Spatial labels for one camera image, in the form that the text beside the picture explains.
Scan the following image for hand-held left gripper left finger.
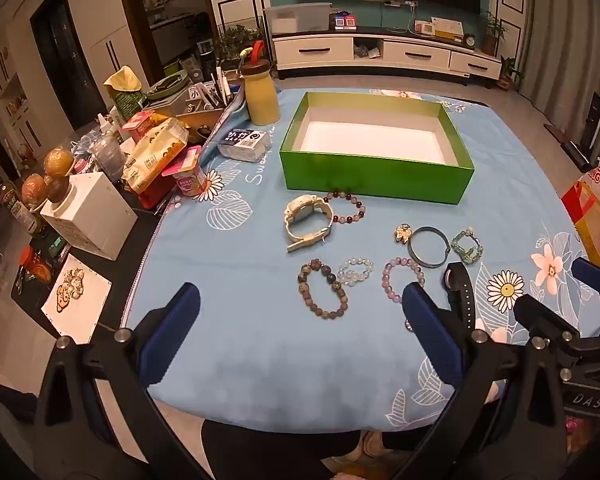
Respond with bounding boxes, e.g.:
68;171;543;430
32;281;203;480

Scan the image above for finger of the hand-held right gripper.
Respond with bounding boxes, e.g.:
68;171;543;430
512;293;582;348
571;256;600;302

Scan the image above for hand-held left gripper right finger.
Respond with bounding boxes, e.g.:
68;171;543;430
401;281;568;480

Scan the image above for black wrist watch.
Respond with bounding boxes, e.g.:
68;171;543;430
442;261;477;334

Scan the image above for purple bead bracelet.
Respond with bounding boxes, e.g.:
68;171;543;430
382;257;426;294

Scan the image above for green bead bracelet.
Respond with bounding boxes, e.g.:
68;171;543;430
450;227;484;265

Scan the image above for clear bead bracelet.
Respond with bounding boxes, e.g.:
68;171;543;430
336;256;374;287

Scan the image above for brown bead bracelet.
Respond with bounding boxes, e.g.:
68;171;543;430
297;258;350;319

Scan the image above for green cardboard box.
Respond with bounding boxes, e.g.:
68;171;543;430
279;91;476;206

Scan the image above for yellow and red bag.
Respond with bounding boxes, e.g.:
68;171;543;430
560;180;600;269

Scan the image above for dark metal bangle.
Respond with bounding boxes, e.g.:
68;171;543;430
408;226;452;269

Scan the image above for blue floral tablecloth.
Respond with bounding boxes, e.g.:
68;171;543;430
120;87;600;434

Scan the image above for paper with cartoon figure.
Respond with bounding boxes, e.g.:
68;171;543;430
40;253;114;340

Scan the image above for white square box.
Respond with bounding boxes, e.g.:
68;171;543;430
40;172;139;261

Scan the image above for orange lid jar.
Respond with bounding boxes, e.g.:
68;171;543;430
17;244;56;284

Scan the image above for upright vacuum cleaner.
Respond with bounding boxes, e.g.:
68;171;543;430
561;39;600;172

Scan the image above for white wrist watch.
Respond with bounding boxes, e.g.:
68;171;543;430
284;193;337;254

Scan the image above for yellow snack packet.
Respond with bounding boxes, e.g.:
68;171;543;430
121;117;190;194

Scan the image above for clear plastic cup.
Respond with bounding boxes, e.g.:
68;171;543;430
89;130;126;182

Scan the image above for green glass bottle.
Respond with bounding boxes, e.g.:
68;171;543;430
0;179;39;234

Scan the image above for clear tissue pack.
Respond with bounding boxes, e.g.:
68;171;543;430
217;126;273;163

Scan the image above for potted plant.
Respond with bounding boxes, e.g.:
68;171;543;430
214;24;264;67
481;11;509;57
497;55;524;92

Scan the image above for cardboard box with pens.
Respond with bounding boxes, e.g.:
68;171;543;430
174;79;244;132

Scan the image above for yellow green bag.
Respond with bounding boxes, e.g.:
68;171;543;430
103;65;147;119

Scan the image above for yellow water bottle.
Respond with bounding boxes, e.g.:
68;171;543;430
237;40;281;126

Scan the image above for yellow flat boxes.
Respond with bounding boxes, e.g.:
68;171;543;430
432;16;465;44

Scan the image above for white television cabinet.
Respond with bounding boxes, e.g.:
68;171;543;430
271;30;502;81

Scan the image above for clear storage box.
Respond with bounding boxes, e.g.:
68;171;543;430
263;2;333;36

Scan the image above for red and white bead bracelet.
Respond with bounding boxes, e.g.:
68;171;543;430
325;189;367;225

